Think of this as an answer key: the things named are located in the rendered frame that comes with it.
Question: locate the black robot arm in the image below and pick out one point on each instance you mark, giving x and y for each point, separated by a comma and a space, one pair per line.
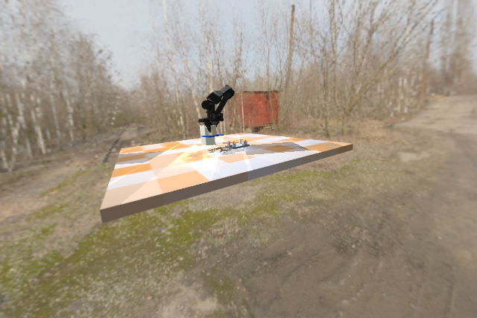
215, 98

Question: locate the blue plate with square grey handle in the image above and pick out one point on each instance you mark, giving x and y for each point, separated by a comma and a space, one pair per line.
213, 132

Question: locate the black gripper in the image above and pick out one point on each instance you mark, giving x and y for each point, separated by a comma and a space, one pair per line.
207, 120

